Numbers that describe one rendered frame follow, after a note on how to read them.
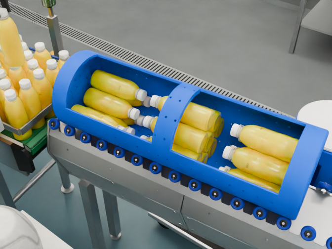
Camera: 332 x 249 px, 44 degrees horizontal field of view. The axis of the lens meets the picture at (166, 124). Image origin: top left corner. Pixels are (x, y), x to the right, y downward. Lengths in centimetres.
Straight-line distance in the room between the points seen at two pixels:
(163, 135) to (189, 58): 246
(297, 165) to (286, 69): 256
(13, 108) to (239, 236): 91
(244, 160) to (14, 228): 66
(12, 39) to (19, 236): 84
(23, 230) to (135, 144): 53
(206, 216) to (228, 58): 244
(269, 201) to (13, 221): 68
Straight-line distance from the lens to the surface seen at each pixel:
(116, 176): 153
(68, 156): 164
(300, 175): 115
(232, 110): 141
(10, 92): 158
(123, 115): 146
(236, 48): 385
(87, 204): 193
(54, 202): 261
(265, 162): 122
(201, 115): 126
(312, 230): 132
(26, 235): 93
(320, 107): 163
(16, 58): 160
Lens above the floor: 202
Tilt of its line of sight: 43 degrees down
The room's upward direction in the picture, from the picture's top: straight up
